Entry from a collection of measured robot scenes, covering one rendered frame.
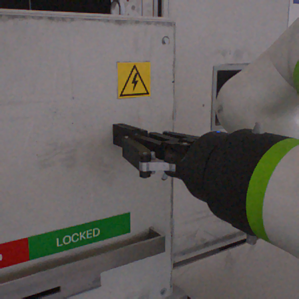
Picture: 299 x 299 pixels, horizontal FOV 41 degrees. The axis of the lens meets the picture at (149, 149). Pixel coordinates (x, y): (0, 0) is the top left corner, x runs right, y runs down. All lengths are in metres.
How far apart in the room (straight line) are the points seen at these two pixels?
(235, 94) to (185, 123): 0.28
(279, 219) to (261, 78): 0.42
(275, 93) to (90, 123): 0.31
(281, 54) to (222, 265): 0.70
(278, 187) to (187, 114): 0.68
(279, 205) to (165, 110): 0.35
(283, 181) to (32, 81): 0.34
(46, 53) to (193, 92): 0.51
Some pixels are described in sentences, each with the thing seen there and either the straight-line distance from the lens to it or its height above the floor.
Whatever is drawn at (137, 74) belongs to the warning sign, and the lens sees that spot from 0.60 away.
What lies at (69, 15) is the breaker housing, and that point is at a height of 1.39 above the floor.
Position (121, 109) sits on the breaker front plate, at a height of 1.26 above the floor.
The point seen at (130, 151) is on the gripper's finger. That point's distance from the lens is 0.47.
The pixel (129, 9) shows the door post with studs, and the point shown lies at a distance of 0.90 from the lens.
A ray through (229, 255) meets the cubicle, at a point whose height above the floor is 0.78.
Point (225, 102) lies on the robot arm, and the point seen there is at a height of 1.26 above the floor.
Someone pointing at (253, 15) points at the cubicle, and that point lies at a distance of 1.11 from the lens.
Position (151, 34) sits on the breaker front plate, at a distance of 0.61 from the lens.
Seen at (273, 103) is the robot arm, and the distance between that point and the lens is 0.71.
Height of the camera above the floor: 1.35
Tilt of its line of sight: 14 degrees down
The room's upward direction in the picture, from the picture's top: straight up
